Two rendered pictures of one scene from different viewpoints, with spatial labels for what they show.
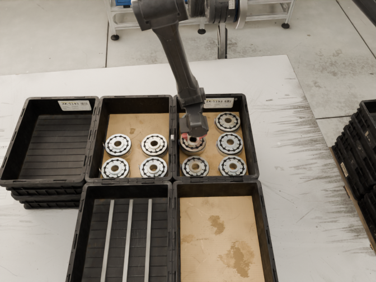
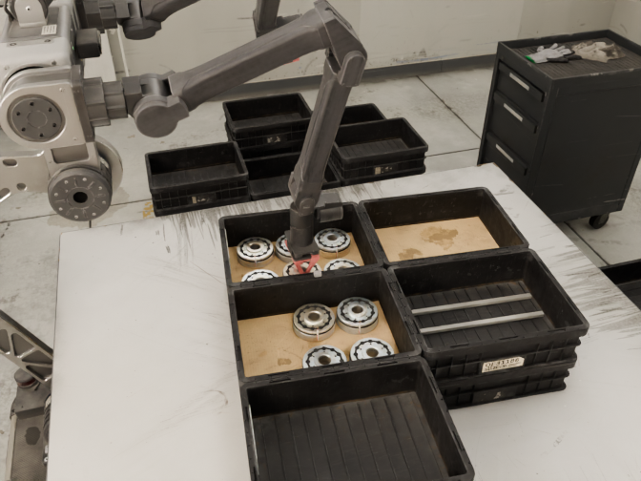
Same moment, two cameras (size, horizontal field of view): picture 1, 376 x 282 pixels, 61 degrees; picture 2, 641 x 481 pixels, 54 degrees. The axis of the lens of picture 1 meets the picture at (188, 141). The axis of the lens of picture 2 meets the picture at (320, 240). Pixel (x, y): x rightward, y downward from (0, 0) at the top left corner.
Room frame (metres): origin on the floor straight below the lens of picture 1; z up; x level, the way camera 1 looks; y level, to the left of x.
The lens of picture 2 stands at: (0.88, 1.22, 1.96)
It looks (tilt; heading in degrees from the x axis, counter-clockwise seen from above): 38 degrees down; 260
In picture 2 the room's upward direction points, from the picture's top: straight up
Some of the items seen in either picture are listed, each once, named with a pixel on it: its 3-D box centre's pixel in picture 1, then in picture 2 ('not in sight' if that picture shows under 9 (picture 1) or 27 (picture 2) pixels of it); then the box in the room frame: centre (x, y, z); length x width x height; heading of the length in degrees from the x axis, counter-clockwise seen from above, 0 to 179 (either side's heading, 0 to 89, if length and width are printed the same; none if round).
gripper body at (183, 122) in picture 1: (193, 120); (301, 234); (0.71, -0.02, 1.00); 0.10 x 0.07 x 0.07; 98
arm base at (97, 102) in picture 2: not in sight; (101, 101); (1.09, 0.10, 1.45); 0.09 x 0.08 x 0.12; 96
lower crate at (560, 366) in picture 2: not in sight; (472, 344); (0.31, 0.20, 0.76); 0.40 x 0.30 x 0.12; 1
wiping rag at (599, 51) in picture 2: not in sight; (598, 49); (-0.86, -1.32, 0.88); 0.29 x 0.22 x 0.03; 6
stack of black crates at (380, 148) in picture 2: not in sight; (372, 179); (0.20, -1.20, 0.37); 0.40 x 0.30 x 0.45; 6
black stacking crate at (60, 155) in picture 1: (57, 145); (349, 447); (0.70, 0.51, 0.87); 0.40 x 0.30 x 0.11; 1
